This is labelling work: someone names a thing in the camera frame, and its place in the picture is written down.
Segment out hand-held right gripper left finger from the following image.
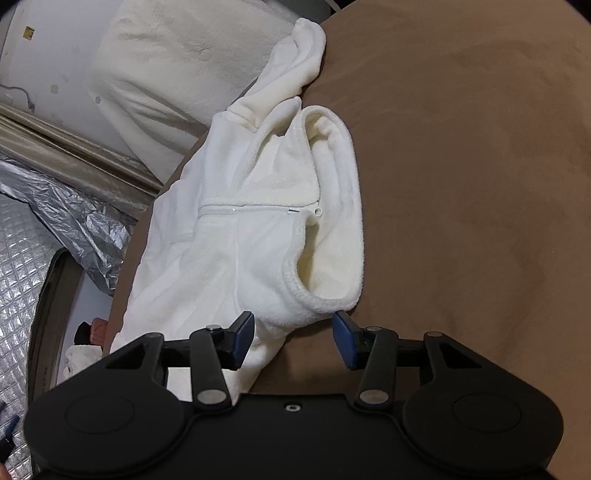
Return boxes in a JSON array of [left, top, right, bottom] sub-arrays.
[[99, 311, 256, 412]]

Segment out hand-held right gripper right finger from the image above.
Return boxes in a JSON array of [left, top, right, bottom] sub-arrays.
[[332, 310, 490, 411]]

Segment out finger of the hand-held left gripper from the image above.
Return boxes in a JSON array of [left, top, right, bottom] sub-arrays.
[[0, 401, 21, 467]]

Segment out white fleece zip jacket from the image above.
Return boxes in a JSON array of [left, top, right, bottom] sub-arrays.
[[109, 17, 365, 402]]

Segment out white patterned cloth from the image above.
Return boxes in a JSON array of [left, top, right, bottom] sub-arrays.
[[64, 344, 114, 386]]

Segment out silver quilted insulation panel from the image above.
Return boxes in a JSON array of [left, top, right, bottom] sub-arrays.
[[0, 203, 93, 416]]

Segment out crumpled silver plastic sheet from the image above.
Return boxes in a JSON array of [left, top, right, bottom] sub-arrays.
[[0, 152, 139, 296]]

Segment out beige curtain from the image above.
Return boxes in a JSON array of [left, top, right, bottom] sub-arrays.
[[0, 102, 164, 215]]

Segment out cream blanket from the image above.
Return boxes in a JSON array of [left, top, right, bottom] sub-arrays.
[[88, 0, 301, 185]]

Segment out wooden window frame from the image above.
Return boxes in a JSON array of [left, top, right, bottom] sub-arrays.
[[28, 247, 84, 407]]

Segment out thin grey wall cable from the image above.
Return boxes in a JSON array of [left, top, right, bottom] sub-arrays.
[[0, 84, 37, 112]]

